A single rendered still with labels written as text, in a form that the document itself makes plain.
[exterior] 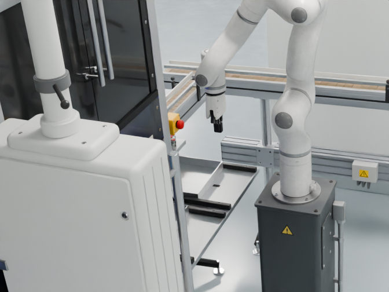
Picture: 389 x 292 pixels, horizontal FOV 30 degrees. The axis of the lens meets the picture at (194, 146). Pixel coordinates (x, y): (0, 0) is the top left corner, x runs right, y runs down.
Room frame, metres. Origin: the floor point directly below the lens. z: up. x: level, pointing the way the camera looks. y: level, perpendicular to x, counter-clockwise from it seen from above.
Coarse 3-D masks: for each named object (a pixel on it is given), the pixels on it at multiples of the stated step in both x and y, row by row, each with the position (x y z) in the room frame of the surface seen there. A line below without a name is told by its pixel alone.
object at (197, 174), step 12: (168, 156) 2.69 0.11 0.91; (180, 156) 2.66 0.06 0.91; (180, 168) 2.62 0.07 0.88; (192, 168) 2.61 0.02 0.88; (204, 168) 2.60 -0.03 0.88; (216, 168) 2.53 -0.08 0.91; (192, 180) 2.51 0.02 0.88; (204, 180) 2.50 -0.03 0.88; (192, 192) 2.42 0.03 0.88; (204, 192) 2.40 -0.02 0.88
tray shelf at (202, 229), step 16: (224, 176) 2.52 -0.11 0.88; (240, 176) 2.51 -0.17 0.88; (208, 192) 2.41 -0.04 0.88; (224, 192) 2.40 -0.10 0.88; (240, 192) 2.38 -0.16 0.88; (208, 208) 2.30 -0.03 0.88; (192, 224) 2.20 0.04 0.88; (208, 224) 2.19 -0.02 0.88; (192, 240) 2.10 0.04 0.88; (208, 240) 2.09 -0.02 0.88; (192, 256) 2.01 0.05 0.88
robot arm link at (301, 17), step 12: (252, 0) 2.40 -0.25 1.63; (264, 0) 2.38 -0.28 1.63; (276, 0) 2.34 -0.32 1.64; (288, 0) 2.29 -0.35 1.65; (300, 0) 2.26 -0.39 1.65; (312, 0) 2.28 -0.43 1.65; (240, 12) 2.42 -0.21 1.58; (252, 12) 2.40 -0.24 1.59; (264, 12) 2.41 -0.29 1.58; (276, 12) 2.35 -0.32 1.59; (288, 12) 2.27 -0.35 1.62; (300, 12) 2.24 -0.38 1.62; (312, 12) 2.25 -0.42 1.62; (300, 24) 2.26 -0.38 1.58
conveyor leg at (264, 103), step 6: (264, 102) 3.34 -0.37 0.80; (264, 108) 3.34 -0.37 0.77; (264, 114) 3.34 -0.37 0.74; (264, 120) 3.34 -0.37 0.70; (270, 120) 3.36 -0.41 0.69; (264, 126) 3.35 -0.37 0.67; (270, 126) 3.36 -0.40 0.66; (264, 132) 3.35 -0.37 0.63; (270, 132) 3.35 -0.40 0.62; (264, 138) 3.35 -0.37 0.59; (270, 138) 3.35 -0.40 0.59; (264, 144) 3.35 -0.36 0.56; (270, 144) 3.35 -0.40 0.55; (264, 168) 3.36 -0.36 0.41; (270, 168) 3.34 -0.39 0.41; (264, 174) 3.36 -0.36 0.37; (270, 174) 3.34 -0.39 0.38; (264, 180) 3.36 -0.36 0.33
